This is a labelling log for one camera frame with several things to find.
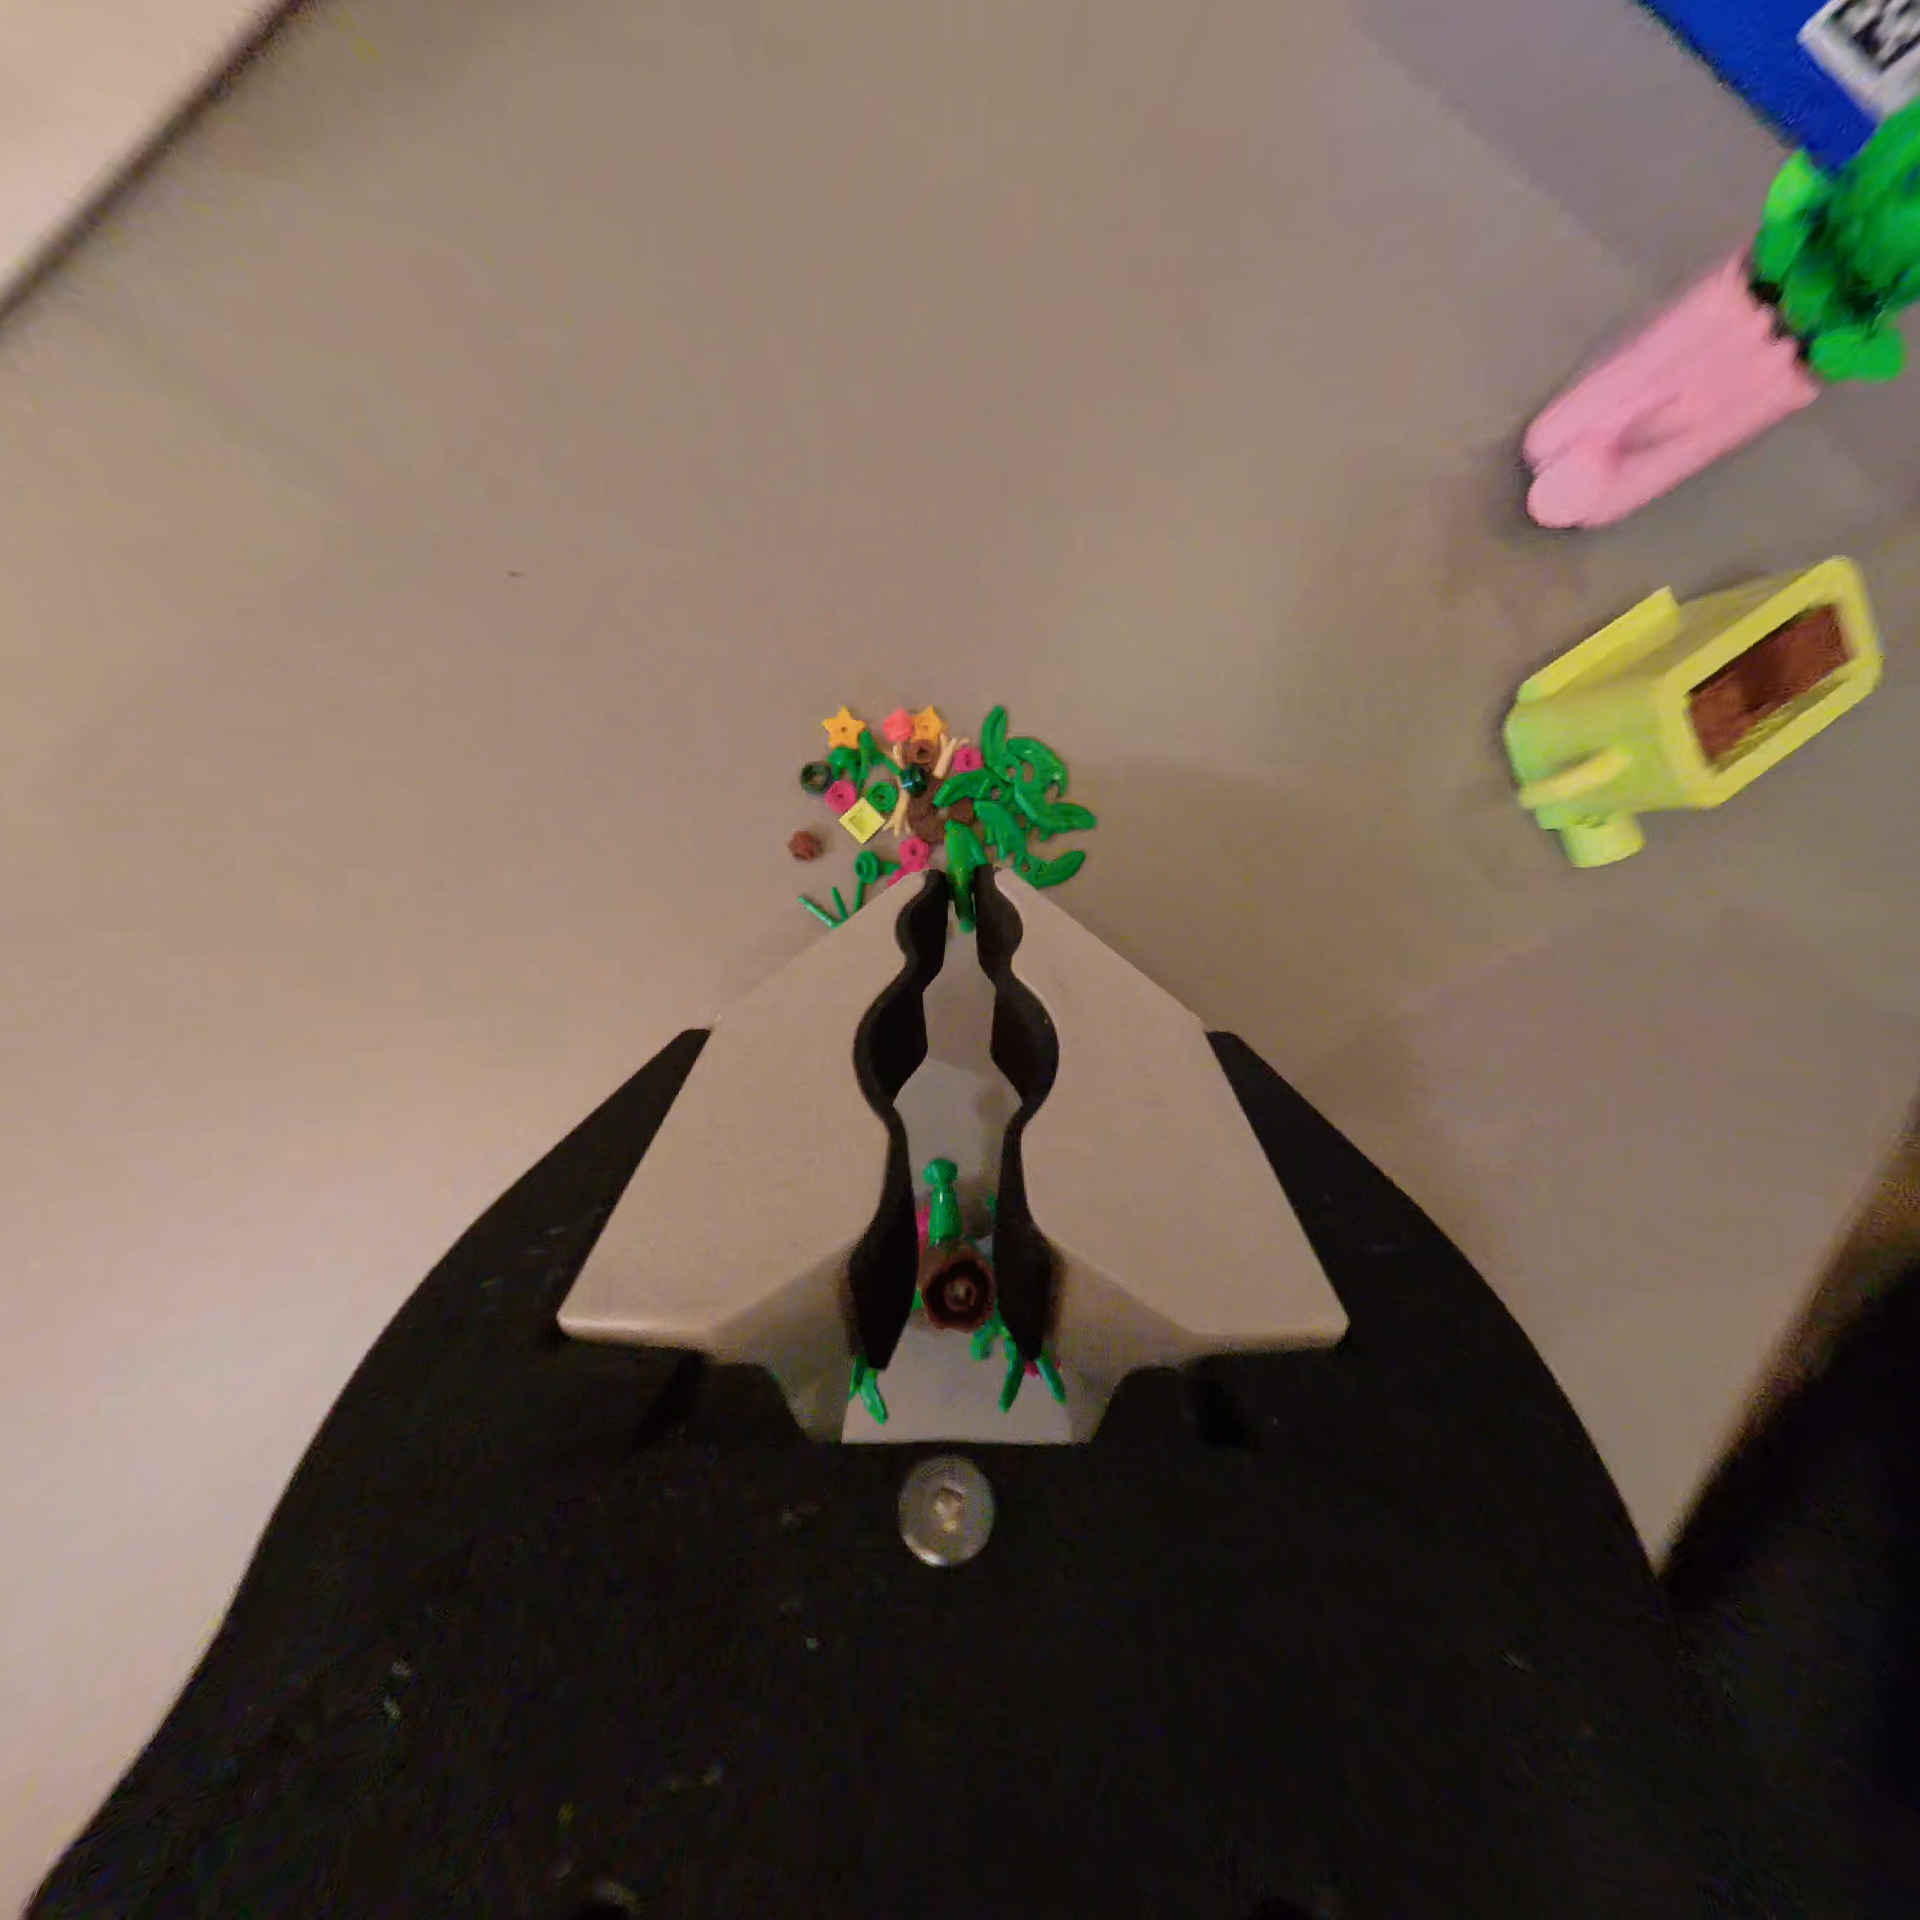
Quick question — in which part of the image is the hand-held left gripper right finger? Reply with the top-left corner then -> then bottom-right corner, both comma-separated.
971,867 -> 1352,1445

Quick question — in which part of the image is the pink toy brick plant pot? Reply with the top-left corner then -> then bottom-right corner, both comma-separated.
1523,95 -> 1920,529

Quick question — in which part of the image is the lime green toy brick pot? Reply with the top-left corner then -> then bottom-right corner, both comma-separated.
1505,557 -> 1886,872

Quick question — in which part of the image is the blue plastic bin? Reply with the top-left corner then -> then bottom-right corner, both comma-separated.
1634,0 -> 1920,166

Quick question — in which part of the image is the green toy brick vine plant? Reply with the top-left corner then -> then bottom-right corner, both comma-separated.
844,822 -> 1070,1423

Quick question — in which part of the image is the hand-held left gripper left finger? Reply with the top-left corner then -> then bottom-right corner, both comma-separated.
559,867 -> 953,1445

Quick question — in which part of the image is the pile of small toy bricks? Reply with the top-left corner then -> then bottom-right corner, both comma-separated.
786,704 -> 1099,932

